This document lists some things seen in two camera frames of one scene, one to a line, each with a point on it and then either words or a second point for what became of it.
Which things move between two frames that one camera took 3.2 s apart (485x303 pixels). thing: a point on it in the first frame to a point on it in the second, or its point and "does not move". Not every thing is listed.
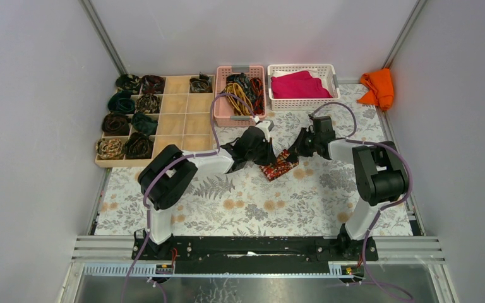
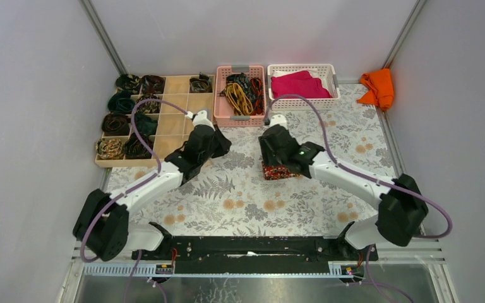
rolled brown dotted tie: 148,103 does not move
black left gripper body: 263,149 to 216,139
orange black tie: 257,96 does not move
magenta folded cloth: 297,85 does not move
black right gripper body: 306,143 to 268,156
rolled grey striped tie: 203,84 does not move
